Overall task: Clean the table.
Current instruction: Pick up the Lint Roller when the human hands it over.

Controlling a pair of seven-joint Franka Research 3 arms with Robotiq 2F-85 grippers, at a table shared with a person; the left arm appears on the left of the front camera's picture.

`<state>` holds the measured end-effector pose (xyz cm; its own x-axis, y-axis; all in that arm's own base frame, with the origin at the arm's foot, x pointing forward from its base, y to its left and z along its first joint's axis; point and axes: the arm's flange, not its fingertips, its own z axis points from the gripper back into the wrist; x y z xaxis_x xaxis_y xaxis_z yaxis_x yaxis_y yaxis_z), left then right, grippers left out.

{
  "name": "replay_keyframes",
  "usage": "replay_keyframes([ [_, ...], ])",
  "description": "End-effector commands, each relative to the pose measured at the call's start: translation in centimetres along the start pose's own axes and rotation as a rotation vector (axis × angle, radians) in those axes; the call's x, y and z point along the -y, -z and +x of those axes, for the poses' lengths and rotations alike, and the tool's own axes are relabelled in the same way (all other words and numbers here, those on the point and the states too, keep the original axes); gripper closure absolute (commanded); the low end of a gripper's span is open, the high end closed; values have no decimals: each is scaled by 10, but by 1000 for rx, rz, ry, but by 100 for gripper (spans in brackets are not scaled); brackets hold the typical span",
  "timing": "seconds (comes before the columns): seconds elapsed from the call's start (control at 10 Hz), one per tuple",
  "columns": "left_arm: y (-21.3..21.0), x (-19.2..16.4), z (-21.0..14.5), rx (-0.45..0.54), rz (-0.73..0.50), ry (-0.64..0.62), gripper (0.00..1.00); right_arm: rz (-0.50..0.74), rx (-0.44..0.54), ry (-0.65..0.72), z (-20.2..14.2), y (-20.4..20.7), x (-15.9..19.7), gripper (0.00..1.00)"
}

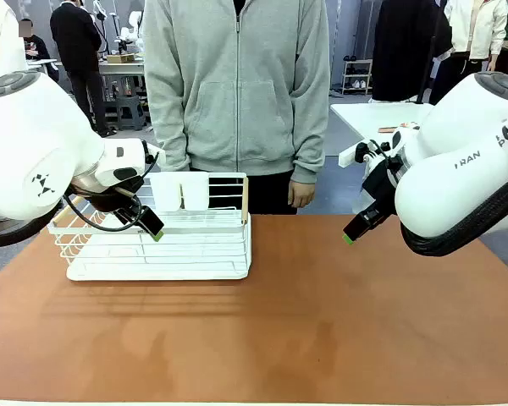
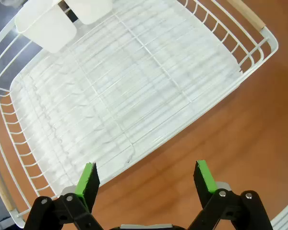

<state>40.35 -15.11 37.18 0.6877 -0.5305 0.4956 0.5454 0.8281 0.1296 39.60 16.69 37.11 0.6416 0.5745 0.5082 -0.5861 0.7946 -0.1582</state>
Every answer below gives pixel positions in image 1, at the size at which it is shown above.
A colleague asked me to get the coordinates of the white cutlery holder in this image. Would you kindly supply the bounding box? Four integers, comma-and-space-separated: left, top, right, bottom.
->
149, 171, 211, 212

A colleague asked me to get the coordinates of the figure in white jacket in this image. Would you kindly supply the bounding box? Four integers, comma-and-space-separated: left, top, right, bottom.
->
428, 0, 508, 105

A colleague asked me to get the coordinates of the person's left forearm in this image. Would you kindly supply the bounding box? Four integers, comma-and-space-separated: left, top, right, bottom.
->
289, 82, 332, 185

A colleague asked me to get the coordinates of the person in black coat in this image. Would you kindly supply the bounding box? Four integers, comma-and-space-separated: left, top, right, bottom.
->
49, 0, 113, 139

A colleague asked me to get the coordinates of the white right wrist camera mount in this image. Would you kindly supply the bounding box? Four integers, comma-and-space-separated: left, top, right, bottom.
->
337, 138, 393, 168

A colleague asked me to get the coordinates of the white shoe rack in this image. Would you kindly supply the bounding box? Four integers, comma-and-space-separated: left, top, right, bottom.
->
340, 58, 373, 96

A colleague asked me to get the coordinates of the white wire dish rack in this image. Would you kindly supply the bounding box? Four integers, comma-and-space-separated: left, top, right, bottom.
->
46, 171, 253, 283

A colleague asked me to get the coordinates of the person in grey hoodie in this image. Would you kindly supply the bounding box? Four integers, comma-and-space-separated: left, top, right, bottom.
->
141, 0, 332, 216

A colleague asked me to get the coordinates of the white side table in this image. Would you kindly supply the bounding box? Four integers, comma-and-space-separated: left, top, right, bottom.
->
329, 101, 434, 147

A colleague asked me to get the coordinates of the person's left hand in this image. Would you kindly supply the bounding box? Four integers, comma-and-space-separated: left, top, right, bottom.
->
287, 178, 318, 209

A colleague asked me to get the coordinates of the copper coloured flat item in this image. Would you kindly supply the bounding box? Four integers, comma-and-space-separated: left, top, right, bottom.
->
376, 121, 421, 133

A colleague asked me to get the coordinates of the person's right forearm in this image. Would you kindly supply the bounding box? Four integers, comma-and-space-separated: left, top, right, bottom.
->
142, 78, 192, 173

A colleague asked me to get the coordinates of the figure in black coat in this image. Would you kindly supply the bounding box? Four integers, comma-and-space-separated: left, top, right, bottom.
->
371, 0, 452, 103

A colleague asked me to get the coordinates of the seated person in dark top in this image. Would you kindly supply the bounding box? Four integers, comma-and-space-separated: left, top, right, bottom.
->
18, 18, 61, 82

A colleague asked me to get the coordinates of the black braided cable sleeve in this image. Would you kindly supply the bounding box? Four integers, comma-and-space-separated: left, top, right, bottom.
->
0, 197, 65, 250
399, 167, 508, 259

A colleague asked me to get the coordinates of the grey step stool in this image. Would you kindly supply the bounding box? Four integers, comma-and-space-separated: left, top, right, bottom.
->
104, 94, 147, 131

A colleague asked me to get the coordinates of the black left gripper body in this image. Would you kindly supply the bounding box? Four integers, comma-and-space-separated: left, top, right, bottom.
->
88, 179, 148, 226

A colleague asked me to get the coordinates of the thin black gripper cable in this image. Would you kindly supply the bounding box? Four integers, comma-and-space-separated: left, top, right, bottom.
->
62, 139, 160, 233

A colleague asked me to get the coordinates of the grey workbench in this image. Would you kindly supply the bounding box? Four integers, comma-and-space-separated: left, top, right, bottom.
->
96, 61, 146, 102

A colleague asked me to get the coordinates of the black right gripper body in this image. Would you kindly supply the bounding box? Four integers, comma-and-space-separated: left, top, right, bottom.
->
362, 159, 403, 222

